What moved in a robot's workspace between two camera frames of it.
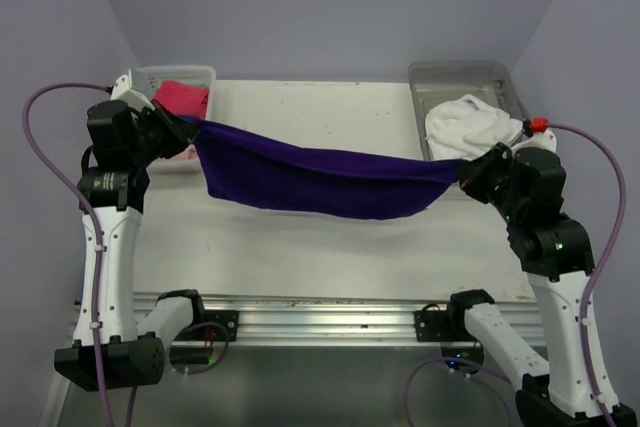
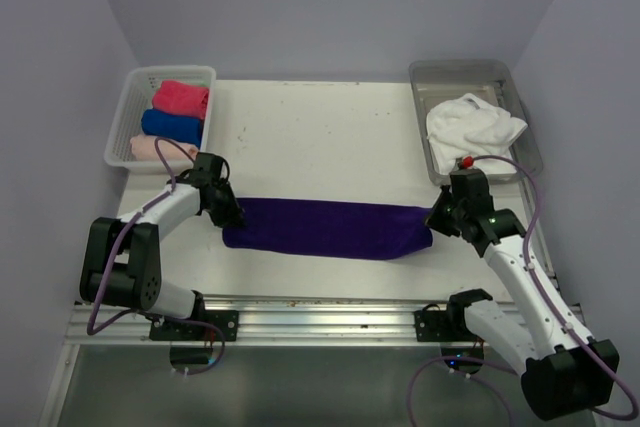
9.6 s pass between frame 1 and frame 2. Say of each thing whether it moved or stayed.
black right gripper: moved
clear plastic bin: stayed
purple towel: moved
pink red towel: stayed
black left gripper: moved
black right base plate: stayed
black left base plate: stayed
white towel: stayed
